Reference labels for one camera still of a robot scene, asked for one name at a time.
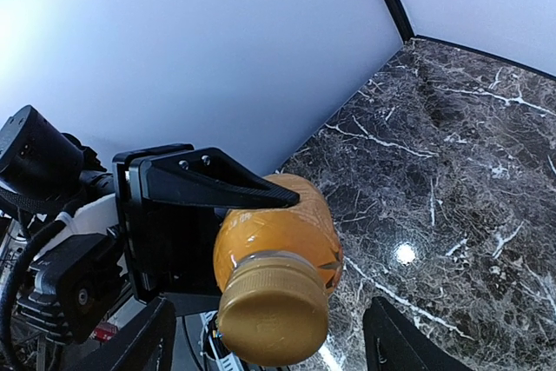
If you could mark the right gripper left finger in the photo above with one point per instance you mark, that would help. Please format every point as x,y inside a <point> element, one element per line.
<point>145,343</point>

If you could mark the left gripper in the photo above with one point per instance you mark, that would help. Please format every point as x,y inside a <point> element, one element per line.
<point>164,201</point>

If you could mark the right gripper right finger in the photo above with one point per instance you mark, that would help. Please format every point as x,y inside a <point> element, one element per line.
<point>392,342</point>

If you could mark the orange juice bottle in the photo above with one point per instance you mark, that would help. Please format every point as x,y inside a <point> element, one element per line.
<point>306,229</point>

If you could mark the gold bottle cap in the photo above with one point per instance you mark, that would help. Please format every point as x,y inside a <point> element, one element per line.
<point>274,309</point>

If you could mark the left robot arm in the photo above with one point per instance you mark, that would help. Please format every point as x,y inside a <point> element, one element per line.
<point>47,172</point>

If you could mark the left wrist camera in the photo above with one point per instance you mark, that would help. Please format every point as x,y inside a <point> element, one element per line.
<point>78,276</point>

